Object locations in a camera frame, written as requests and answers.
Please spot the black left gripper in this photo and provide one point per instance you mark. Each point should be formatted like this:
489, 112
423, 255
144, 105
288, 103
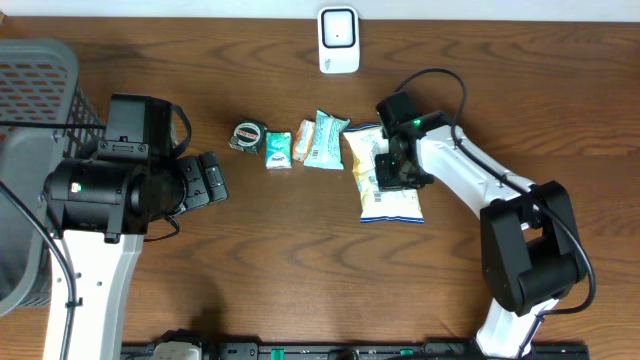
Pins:
201, 181

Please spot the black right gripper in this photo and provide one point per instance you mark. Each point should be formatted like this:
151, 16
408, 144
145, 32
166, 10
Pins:
385, 180

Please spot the yellow snack bag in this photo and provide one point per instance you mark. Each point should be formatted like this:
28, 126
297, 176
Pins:
366, 142

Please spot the round green tape measure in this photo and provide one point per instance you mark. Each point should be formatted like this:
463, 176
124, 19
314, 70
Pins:
248, 136

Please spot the teal snack packet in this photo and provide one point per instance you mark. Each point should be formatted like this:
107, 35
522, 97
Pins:
325, 152

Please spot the small teal tissue pack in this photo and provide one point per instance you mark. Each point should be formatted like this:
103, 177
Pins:
278, 150

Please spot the orange snack packet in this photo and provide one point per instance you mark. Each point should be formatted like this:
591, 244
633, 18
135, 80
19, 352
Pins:
303, 140

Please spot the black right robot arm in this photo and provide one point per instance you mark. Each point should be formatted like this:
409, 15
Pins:
531, 255

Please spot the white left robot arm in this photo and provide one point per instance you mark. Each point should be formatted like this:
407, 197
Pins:
103, 204

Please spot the white barcode scanner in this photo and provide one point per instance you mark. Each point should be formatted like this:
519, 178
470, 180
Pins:
338, 40

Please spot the grey plastic basket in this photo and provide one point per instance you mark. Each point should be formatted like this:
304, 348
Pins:
45, 118

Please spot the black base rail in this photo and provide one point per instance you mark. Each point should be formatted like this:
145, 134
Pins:
434, 350

